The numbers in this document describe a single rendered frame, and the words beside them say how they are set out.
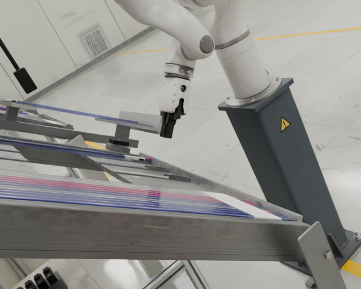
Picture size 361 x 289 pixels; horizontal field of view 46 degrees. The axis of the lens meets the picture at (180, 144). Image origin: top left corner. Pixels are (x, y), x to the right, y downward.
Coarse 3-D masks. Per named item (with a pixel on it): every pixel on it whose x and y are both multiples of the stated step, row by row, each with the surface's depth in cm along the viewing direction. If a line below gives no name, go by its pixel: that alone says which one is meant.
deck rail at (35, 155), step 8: (0, 136) 108; (8, 136) 109; (16, 136) 111; (56, 144) 115; (64, 144) 116; (72, 144) 119; (24, 152) 112; (32, 152) 113; (40, 152) 114; (48, 152) 115; (56, 152) 116; (64, 152) 117; (104, 152) 122; (112, 152) 123; (32, 160) 113; (40, 160) 114; (48, 160) 115; (56, 160) 116; (64, 160) 117; (72, 160) 118; (80, 160) 119; (80, 168) 120; (88, 168) 121; (96, 168) 122
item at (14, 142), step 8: (16, 144) 102; (24, 144) 103; (32, 144) 104; (40, 144) 105; (48, 144) 107; (72, 152) 109; (80, 152) 110; (88, 152) 111; (96, 152) 112; (144, 160) 119
